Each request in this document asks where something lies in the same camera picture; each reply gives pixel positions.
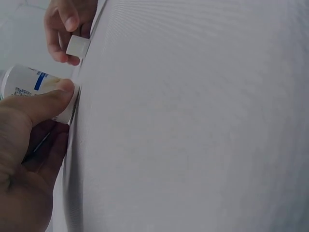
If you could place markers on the person's right hand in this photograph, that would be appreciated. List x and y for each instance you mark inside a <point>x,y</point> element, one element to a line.
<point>58,21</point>

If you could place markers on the person's left hand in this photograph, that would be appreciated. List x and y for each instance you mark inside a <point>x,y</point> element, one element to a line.
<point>19,154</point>

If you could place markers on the person's left fingers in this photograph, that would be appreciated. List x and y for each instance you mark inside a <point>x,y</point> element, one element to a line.
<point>48,149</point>

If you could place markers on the person's right thumb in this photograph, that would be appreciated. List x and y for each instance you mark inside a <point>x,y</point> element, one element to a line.
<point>68,17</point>

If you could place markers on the person's left thumb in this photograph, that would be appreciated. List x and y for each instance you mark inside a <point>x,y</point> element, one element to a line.
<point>48,99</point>

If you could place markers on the white bottle cap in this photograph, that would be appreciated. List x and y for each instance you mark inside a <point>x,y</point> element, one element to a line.
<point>77,46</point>

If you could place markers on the white bottle with blue label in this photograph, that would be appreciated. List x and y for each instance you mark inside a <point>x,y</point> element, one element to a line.
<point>26,81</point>

